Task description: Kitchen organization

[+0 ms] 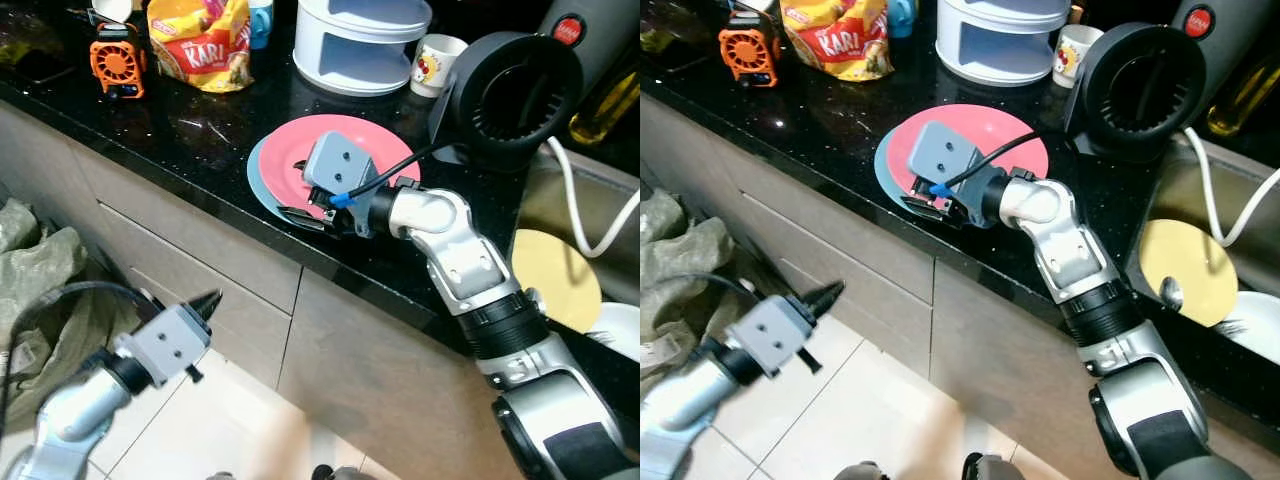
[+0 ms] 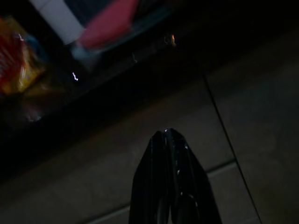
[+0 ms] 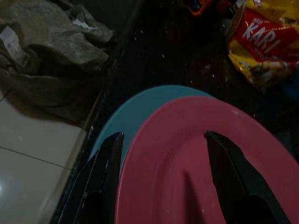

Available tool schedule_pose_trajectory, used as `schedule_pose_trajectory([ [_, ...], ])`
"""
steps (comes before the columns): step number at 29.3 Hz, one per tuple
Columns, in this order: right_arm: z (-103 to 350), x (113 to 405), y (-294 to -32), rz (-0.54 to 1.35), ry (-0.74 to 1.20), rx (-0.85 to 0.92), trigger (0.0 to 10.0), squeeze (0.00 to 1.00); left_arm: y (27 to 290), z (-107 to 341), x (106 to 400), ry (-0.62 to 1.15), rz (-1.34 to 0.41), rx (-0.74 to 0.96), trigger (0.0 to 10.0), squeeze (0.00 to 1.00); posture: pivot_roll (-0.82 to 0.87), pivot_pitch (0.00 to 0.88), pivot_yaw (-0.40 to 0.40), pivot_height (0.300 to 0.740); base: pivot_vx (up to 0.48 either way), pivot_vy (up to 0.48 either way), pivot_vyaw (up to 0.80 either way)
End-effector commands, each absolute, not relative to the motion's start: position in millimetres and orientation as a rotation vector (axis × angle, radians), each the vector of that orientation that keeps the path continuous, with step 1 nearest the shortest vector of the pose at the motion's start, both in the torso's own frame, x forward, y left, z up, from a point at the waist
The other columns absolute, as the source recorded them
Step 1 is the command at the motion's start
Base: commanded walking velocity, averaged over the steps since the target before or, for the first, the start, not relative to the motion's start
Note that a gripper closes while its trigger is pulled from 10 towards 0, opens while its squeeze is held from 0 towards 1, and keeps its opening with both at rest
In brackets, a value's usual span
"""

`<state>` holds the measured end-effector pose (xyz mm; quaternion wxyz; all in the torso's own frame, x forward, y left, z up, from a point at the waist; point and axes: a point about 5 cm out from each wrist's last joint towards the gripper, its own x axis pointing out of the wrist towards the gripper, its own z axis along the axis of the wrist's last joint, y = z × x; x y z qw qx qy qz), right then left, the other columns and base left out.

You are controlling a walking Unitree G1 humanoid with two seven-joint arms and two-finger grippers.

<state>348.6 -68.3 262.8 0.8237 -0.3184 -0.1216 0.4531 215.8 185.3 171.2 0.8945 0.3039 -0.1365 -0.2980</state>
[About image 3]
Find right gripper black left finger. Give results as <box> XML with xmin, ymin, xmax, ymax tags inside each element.
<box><xmin>58</xmin><ymin>132</ymin><xmax>125</xmax><ymax>224</ymax></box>

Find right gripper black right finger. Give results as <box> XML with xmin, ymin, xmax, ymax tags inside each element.
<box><xmin>203</xmin><ymin>130</ymin><xmax>288</xmax><ymax>224</ymax></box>

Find pink round plate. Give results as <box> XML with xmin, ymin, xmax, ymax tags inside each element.
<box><xmin>116</xmin><ymin>96</ymin><xmax>299</xmax><ymax>224</ymax></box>

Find blue round plate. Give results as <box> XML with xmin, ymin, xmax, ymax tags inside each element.
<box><xmin>90</xmin><ymin>84</ymin><xmax>217</xmax><ymax>164</ymax></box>

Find green woven sack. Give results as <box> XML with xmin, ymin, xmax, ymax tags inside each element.
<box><xmin>0</xmin><ymin>0</ymin><xmax>118</xmax><ymax>123</ymax></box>

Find yellow red snack bag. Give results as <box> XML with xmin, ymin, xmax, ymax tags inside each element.
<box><xmin>225</xmin><ymin>0</ymin><xmax>299</xmax><ymax>94</ymax></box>

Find orange packet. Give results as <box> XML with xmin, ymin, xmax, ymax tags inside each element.
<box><xmin>184</xmin><ymin>0</ymin><xmax>214</xmax><ymax>17</ymax></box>

